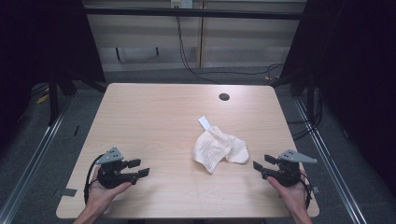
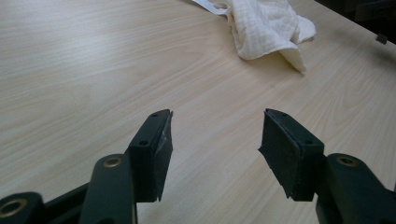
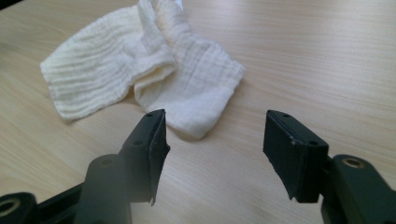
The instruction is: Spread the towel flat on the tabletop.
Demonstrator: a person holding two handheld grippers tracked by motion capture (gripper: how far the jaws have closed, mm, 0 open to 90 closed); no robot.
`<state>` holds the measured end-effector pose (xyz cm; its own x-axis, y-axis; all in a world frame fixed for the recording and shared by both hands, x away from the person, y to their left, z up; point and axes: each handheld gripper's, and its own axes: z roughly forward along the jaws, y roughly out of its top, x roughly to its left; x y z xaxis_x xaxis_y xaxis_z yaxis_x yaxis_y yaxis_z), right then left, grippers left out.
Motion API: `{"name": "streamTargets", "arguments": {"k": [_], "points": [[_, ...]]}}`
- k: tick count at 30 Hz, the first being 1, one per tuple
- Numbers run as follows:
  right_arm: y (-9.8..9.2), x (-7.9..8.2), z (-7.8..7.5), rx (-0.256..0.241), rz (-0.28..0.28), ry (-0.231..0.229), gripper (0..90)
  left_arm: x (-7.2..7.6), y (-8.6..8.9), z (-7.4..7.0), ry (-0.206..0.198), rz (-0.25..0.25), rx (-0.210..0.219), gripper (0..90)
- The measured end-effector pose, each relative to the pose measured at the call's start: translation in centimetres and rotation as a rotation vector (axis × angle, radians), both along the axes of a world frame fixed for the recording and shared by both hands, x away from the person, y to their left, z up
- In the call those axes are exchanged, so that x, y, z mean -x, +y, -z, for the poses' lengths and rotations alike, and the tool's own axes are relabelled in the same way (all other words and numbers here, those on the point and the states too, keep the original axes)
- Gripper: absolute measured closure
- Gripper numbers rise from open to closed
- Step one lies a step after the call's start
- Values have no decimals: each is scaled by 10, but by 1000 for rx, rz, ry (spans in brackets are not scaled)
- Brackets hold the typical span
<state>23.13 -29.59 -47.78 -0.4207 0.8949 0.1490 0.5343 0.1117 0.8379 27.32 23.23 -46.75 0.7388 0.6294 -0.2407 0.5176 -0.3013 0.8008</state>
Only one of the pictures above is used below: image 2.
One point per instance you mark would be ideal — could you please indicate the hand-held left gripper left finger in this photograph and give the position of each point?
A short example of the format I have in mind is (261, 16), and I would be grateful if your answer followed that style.
(151, 161)

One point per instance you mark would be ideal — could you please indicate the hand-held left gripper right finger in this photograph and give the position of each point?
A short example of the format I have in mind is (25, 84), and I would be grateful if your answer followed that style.
(292, 161)

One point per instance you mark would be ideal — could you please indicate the white cloth with label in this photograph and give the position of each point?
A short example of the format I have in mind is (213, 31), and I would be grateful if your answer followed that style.
(264, 28)

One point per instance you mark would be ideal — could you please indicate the small dark block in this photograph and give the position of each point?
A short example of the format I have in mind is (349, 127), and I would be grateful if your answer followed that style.
(381, 38)

